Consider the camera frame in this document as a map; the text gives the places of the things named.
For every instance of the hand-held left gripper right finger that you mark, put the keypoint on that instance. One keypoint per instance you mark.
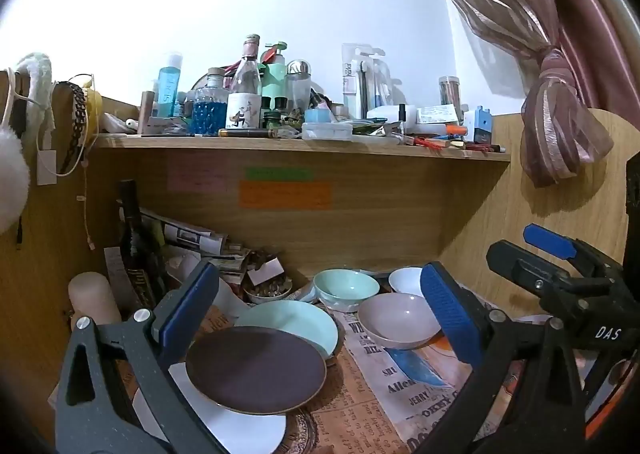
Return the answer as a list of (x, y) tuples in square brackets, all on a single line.
[(445, 314)]

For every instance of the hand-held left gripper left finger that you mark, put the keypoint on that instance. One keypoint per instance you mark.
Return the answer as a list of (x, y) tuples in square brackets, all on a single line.
[(187, 306)]

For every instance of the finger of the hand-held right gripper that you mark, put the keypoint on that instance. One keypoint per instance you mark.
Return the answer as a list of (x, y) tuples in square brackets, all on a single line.
[(547, 239), (520, 266)]

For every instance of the pale pink bowl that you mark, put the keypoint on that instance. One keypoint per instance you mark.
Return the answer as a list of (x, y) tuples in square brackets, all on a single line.
[(395, 321)]

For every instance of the white bowl with dark dots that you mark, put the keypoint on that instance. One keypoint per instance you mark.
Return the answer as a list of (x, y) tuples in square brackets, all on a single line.
[(405, 279)]

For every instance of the dark purple plate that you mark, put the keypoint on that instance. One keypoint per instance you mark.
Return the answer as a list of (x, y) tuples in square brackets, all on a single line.
[(255, 369)]

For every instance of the mint green bowl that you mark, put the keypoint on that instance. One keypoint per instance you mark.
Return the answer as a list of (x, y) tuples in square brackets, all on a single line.
[(345, 286)]

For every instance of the mint green plate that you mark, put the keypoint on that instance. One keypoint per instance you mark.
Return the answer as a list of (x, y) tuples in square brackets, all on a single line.
[(295, 321)]

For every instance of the stack of newspapers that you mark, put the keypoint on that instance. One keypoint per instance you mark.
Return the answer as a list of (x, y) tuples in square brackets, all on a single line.
[(190, 234)]

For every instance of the small bowl of trinkets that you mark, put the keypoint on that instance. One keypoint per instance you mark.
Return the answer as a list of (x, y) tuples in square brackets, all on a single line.
[(267, 295)]

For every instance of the dark wine bottle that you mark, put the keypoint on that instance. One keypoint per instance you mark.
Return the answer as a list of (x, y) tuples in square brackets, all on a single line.
[(134, 244)]

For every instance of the small white box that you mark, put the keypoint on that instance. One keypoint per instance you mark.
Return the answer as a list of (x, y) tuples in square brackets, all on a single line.
[(265, 273)]

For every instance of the white candle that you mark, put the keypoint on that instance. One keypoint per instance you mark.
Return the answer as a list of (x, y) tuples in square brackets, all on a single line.
[(92, 296)]

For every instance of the blue pencil sharpener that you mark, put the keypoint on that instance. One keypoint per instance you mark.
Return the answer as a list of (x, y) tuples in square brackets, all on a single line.
[(481, 127)]

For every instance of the pink sticky note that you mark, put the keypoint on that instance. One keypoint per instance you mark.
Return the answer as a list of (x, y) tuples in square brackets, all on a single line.
[(196, 175)]

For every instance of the white plate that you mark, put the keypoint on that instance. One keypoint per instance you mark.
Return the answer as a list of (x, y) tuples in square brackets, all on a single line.
[(240, 429)]

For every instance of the orange capped marker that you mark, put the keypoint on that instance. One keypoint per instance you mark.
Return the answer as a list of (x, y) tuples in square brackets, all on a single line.
[(457, 129)]

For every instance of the orange sticky note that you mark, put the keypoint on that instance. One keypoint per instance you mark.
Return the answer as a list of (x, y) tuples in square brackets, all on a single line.
[(285, 195)]

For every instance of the green sticky note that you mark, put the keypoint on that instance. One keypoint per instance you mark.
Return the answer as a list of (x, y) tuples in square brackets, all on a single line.
[(280, 174)]

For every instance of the white labelled box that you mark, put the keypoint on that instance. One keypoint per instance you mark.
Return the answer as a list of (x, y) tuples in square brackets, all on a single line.
[(440, 114)]

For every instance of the clear pencil tube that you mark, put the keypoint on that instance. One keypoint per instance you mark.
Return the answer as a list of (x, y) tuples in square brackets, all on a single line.
[(449, 92)]

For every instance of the pink curtain tieback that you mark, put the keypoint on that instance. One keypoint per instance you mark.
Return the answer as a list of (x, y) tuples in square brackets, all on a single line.
[(555, 62)]

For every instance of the dark brown pen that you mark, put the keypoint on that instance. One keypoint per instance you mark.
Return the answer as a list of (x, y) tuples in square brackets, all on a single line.
[(247, 133)]

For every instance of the round bottle with blue beads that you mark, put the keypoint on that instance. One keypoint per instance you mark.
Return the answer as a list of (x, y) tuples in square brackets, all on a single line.
[(210, 114)]

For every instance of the white paper tag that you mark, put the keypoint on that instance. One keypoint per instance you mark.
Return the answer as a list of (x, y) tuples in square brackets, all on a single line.
[(46, 168)]

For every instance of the small dark glass bottle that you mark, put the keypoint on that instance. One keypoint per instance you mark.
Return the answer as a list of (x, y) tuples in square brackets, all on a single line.
[(272, 119), (280, 104)]

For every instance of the white plastic case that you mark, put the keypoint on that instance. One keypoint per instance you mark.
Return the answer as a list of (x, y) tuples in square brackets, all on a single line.
[(327, 131)]

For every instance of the white pom-pom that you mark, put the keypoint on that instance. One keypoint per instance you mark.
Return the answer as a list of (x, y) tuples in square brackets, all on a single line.
[(10, 179)]

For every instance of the yellow headband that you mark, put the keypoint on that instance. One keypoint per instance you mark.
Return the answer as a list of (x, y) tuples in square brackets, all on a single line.
[(94, 104)]

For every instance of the tall blue liquid bottle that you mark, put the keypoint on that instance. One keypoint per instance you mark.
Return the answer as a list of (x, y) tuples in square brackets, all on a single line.
[(166, 84)]

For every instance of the black patterned headband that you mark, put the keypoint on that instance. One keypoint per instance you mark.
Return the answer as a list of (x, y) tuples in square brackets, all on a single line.
[(78, 109)]

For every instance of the clear glass bottle pink cap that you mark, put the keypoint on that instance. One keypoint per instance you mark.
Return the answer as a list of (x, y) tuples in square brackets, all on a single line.
[(245, 84)]

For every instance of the light blue round case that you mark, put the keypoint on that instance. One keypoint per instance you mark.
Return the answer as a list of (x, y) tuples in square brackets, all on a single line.
[(317, 116)]

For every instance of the packaged toothbrush set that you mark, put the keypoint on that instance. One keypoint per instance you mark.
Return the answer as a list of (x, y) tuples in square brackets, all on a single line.
[(362, 79)]

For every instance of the mint green pump bottle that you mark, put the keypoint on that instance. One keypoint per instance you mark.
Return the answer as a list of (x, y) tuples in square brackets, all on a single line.
[(274, 77)]

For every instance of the clear bottle silver cap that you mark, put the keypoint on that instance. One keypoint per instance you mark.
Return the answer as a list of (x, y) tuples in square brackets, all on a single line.
[(298, 84)]

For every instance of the white fluffy headband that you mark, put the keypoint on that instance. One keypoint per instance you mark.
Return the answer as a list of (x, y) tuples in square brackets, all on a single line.
[(42, 74)]

